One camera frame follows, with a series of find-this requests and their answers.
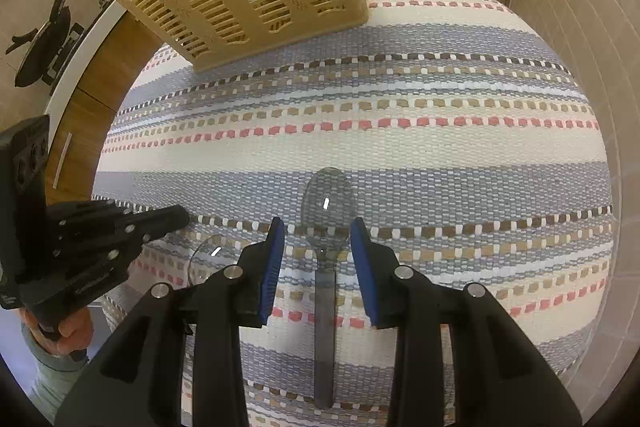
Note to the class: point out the clear plastic spoon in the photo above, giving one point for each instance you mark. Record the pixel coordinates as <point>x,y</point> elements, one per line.
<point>202,267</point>
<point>325,332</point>

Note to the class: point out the person's left hand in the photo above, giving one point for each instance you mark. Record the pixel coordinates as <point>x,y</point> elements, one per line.
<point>75,332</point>

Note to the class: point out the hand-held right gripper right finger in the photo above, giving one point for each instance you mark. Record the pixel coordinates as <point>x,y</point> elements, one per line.
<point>367,272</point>

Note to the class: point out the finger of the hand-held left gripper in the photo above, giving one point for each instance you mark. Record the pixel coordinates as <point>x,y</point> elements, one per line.
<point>150,222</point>

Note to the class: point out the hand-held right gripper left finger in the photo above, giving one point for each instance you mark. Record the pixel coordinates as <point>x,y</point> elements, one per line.
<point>272,267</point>

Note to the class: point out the striped woven rug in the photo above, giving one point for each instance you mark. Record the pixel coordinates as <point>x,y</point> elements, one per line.
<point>425,82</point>

